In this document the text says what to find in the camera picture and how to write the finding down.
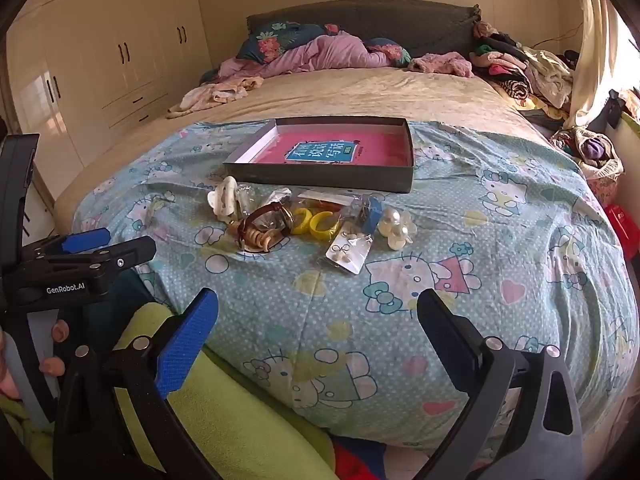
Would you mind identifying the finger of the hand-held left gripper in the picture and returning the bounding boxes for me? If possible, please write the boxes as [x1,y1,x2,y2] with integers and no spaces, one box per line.
[30,236,157,286]
[22,227,112,263]

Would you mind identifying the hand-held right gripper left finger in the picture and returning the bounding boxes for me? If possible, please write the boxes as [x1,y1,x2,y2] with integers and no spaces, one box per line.
[52,287,223,480]

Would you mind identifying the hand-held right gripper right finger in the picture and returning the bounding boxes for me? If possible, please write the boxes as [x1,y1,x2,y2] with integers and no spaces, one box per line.
[415,287,583,480]

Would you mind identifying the white hair claw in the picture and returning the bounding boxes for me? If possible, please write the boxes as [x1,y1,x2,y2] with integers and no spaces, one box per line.
[207,176,251,220]

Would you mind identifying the pearl flower hair clip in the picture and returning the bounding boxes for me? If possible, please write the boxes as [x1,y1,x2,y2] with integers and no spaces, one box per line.
[377,208,418,251]

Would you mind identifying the brown oval hair clip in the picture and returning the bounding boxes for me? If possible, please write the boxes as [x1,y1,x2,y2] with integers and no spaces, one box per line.
[237,200,296,248]

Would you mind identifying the clear bag of trinkets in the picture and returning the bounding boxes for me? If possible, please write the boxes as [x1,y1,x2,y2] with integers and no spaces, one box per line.
[250,187,293,211]

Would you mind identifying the grey cardboard box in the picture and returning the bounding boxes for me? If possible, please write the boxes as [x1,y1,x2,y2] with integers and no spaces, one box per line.
[222,116,416,194]

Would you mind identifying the person's left hand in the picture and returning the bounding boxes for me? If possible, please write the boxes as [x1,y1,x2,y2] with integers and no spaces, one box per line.
[0,319,71,402]

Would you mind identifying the green fleece blanket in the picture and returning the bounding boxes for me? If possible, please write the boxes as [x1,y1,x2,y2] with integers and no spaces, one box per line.
[0,302,341,480]

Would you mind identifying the bagged pearl earrings card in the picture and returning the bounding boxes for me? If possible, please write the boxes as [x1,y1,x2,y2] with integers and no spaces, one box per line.
[325,227,373,276]

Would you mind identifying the cat print bed sheet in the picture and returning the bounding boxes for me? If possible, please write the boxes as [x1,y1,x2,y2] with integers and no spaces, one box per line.
[72,120,640,451]

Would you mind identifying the blue hair accessory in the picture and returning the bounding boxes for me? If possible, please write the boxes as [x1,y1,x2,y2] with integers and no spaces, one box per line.
[357,197,383,236]

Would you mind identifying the red and blue cloth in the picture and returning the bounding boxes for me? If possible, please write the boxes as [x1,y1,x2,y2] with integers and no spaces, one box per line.
[330,435,401,480]

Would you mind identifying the yellow bangle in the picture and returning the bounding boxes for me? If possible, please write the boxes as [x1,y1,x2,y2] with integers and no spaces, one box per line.
[310,211,341,239]
[291,207,317,236]

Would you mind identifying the cream wardrobe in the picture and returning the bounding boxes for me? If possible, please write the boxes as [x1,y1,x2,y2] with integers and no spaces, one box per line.
[5,0,213,201]

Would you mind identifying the pink book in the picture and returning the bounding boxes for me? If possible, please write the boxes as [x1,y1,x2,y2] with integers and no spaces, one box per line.
[255,132,407,166]

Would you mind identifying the pink and cream pajamas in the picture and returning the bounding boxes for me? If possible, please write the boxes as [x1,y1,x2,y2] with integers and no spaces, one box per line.
[167,77,263,119]

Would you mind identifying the red container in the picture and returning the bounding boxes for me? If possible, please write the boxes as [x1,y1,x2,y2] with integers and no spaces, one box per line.
[602,202,640,256]

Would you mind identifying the basket of clothes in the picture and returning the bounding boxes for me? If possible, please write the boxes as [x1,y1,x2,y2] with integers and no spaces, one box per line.
[550,125,626,181]

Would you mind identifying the beige bedspread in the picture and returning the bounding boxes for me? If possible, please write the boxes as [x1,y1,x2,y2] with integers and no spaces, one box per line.
[52,67,546,221]

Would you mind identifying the large floral pillow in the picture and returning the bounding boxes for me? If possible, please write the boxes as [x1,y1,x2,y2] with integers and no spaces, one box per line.
[235,20,301,63]

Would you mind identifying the pink fluffy garment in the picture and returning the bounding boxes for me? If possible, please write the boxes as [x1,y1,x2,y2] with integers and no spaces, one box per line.
[407,52,474,79]

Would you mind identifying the pile of clothes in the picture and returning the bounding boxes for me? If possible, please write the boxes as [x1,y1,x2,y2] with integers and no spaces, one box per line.
[472,20,581,111]

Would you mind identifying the black object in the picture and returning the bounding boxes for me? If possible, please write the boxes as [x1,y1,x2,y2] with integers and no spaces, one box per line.
[595,89,627,129]

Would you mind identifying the small floral pillow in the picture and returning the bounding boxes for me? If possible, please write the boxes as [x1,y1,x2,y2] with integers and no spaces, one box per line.
[367,37,412,67]

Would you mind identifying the pink quilt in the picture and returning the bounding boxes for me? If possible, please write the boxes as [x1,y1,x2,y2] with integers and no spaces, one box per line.
[200,30,416,81]

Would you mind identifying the dark quilted headboard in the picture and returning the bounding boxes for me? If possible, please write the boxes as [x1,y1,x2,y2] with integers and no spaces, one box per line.
[245,0,483,58]

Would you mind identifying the cream curtain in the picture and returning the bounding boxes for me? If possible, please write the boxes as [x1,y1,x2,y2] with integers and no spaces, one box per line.
[567,0,631,116]

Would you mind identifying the window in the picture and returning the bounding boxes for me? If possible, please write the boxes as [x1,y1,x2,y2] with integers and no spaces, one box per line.
[619,10,640,92]

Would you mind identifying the wooden bead bracelet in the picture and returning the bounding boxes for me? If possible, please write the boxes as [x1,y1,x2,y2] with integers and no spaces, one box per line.
[239,227,283,254]

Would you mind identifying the packet with orange bracelet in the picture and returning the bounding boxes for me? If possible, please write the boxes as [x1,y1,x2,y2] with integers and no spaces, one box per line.
[295,187,361,211]

